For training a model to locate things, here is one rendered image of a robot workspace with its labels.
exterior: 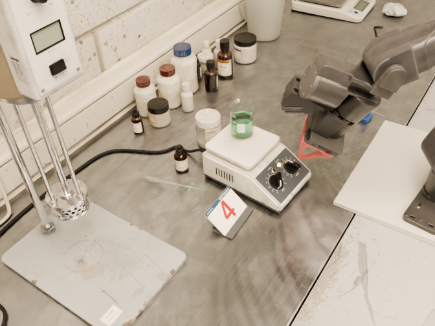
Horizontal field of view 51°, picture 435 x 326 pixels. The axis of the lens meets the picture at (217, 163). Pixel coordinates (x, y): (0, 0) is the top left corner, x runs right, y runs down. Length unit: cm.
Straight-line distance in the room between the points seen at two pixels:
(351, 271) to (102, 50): 76
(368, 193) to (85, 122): 66
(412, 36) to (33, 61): 53
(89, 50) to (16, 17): 63
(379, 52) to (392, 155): 39
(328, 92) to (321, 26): 92
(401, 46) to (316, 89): 14
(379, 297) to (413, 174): 32
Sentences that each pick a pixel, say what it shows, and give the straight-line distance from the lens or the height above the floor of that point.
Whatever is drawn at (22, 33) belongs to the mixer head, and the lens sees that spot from 55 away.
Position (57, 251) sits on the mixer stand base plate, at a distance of 94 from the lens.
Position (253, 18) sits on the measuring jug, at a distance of 151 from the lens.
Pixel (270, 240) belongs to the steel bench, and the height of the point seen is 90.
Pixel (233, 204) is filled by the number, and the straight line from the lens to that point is 94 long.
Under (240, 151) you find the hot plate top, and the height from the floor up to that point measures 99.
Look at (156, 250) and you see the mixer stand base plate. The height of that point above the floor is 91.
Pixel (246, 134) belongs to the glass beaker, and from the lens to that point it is 97.
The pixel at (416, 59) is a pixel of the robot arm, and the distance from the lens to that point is 76.
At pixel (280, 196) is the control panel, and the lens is 93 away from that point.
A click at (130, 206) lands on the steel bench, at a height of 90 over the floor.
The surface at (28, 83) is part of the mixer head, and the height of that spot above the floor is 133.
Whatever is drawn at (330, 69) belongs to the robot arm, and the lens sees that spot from 74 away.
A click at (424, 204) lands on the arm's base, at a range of 100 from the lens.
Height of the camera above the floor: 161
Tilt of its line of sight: 42 degrees down
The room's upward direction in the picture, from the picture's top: 3 degrees counter-clockwise
